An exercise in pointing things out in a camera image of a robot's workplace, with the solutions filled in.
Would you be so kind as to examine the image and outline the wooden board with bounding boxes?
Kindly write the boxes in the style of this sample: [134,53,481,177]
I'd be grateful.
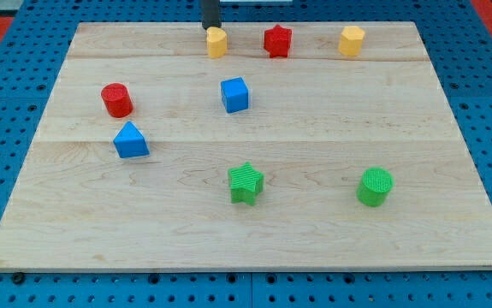
[0,21,492,273]

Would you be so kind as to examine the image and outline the red cylinder block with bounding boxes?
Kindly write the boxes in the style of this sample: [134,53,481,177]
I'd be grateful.
[101,83,133,118]

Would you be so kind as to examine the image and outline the red star block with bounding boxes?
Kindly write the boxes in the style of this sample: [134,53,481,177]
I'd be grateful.
[264,25,293,58]

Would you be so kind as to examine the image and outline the yellow hexagon block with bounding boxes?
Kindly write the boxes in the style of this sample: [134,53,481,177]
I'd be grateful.
[338,26,365,56]

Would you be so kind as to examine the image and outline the yellow heart block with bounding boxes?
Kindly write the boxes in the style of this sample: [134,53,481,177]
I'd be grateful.
[206,27,228,59]

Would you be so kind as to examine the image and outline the blue cube block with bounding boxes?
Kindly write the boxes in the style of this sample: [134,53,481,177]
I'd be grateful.
[220,77,249,114]

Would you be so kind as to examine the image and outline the green cylinder block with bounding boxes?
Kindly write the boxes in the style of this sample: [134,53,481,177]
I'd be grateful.
[356,167,394,207]

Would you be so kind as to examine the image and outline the blue triangle block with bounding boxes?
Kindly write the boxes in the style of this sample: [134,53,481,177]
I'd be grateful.
[113,121,150,158]

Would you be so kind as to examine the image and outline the green star block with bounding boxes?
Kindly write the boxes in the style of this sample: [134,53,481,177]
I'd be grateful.
[228,162,264,206]

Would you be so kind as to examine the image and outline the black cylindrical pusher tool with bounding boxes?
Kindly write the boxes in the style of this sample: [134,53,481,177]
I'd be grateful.
[200,0,222,30]

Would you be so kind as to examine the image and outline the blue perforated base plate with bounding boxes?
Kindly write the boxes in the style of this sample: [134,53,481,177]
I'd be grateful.
[0,0,492,307]

